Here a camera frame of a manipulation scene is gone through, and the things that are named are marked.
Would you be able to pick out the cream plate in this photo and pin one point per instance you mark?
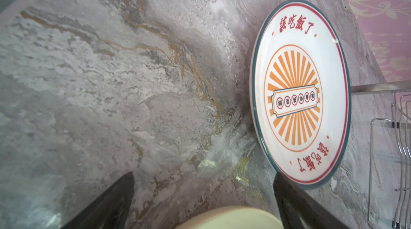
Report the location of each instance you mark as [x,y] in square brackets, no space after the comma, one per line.
[234,217]

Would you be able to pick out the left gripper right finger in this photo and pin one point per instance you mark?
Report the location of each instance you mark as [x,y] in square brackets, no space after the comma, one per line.
[297,208]

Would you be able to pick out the steel two-tier dish rack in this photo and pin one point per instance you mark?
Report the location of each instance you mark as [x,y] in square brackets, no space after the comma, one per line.
[389,189]

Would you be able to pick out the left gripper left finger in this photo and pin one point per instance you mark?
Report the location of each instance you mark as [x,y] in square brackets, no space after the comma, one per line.
[110,210]

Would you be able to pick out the sunburst plate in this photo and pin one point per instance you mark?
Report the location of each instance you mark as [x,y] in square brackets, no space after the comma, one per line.
[300,93]

